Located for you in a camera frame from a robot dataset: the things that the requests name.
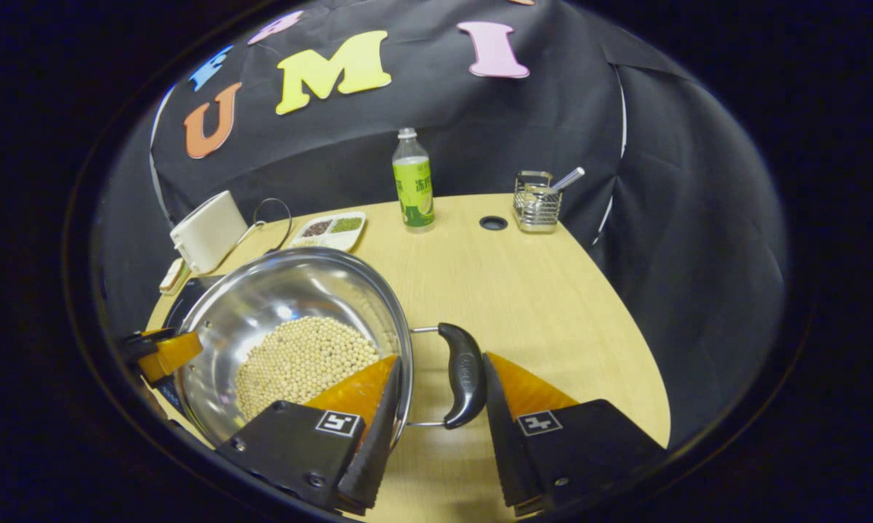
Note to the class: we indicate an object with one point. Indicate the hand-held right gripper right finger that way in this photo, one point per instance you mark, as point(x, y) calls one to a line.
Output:
point(505, 450)

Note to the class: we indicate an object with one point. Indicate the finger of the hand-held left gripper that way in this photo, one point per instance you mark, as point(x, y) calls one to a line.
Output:
point(171, 354)

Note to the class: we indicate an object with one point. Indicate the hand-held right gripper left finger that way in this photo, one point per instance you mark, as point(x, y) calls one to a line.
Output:
point(382, 443)

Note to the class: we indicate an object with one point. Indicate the black induction cooktop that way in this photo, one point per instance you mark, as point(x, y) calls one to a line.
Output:
point(189, 294)

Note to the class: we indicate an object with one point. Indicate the stainless steel pot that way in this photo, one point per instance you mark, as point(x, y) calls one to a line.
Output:
point(291, 290)

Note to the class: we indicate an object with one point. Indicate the small white plate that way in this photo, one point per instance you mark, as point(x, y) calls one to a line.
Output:
point(176, 287)

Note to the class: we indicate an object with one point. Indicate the white toaster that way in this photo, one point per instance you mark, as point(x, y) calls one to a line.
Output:
point(208, 232)

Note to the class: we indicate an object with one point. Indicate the white divided bean dish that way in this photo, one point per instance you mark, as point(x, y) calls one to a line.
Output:
point(327, 231)

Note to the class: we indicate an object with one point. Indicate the green label drink bottle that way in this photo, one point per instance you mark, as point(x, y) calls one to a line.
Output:
point(413, 189)

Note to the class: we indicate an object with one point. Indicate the metal spoon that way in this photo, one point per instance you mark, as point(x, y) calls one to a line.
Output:
point(569, 178)

